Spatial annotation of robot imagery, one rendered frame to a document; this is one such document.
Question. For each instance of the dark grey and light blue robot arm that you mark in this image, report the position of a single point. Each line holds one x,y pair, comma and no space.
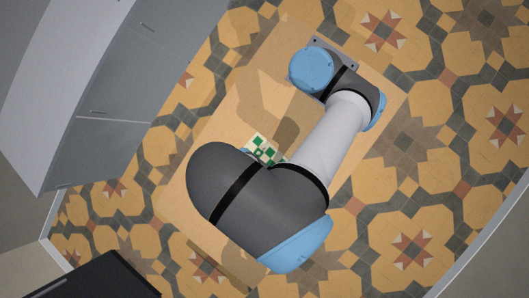
277,214

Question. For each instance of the green and white chessboard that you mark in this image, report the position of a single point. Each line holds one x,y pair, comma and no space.
271,155

